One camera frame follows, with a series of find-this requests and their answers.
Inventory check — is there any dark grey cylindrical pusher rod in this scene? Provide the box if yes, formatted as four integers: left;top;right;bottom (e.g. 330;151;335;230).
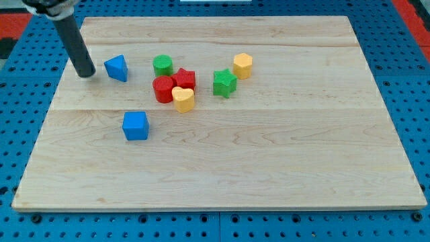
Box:
53;15;95;78

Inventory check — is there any white and black rod mount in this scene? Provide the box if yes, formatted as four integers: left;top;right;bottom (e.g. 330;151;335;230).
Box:
21;0;80;20

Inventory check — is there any blue triangle block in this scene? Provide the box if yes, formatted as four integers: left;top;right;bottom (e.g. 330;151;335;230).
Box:
104;54;128;82

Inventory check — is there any blue cube block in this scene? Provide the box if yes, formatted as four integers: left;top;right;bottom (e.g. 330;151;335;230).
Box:
122;112;149;140

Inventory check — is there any green cylinder block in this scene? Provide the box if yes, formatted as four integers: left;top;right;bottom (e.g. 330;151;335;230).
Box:
153;54;173;77

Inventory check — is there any red cylinder block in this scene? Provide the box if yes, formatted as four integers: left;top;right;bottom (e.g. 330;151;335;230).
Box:
153;75;175;104

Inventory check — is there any red star block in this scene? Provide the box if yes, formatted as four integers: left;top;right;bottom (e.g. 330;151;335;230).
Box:
171;68;196;90

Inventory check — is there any yellow heart block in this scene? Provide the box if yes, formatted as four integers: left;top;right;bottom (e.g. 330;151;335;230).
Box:
171;87;195;113

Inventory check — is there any light wooden board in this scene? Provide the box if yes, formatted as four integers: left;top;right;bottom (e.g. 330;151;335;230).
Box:
12;15;427;212

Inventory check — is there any green star block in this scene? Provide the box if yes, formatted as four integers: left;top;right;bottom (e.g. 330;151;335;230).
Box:
212;69;237;98

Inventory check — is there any yellow hexagon block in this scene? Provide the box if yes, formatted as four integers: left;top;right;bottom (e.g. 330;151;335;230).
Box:
233;53;253;79

